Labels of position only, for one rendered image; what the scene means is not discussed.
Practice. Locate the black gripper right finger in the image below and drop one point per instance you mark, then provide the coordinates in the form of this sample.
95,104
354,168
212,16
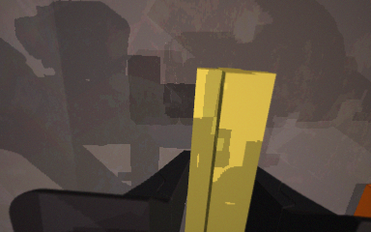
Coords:
276,207

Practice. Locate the yellow square bar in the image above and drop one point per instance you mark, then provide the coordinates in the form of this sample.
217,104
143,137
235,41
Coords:
230,114

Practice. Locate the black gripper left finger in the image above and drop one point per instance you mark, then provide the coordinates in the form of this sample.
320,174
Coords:
156,205

